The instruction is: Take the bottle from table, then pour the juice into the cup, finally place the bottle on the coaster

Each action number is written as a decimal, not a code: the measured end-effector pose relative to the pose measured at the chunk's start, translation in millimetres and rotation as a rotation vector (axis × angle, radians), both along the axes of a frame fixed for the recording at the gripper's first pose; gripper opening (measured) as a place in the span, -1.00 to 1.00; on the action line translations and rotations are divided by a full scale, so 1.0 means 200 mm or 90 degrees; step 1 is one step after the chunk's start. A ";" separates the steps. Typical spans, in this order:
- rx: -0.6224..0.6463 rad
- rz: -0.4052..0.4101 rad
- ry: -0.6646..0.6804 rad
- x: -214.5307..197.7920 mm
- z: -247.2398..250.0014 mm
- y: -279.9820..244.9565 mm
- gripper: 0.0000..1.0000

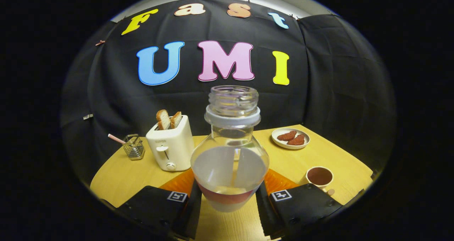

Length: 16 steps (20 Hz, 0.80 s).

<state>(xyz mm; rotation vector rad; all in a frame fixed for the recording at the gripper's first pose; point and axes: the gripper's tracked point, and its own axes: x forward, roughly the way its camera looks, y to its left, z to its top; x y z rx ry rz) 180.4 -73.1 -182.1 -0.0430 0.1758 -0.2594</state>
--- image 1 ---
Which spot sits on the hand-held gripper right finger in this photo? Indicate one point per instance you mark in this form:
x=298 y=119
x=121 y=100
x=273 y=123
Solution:
x=264 y=212

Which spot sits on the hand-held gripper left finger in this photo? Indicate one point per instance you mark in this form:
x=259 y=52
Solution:
x=192 y=212

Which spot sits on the clear juice bottle red label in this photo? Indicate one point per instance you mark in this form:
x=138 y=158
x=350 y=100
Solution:
x=230 y=163

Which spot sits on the beige cup pink inside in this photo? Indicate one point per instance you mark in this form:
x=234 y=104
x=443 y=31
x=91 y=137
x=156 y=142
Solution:
x=319 y=176

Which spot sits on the white toaster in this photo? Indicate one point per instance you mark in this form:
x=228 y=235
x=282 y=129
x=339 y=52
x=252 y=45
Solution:
x=177 y=145

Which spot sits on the white oval plate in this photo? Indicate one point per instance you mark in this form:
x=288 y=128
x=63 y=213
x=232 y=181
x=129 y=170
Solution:
x=282 y=145

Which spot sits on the wooden table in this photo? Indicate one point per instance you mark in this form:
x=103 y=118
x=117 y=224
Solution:
x=124 y=177

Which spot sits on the red meat slice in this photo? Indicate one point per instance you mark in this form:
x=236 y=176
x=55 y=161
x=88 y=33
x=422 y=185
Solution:
x=297 y=140
x=286 y=136

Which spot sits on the toast slice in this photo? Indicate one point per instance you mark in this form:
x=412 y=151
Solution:
x=176 y=120
x=163 y=119

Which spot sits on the pink striped straw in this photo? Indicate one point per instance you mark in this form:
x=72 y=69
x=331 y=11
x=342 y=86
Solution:
x=116 y=138

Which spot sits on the silver clip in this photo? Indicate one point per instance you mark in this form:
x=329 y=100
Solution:
x=87 y=116

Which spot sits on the pink clip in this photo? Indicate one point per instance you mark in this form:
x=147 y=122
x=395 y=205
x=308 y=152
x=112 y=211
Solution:
x=100 y=42

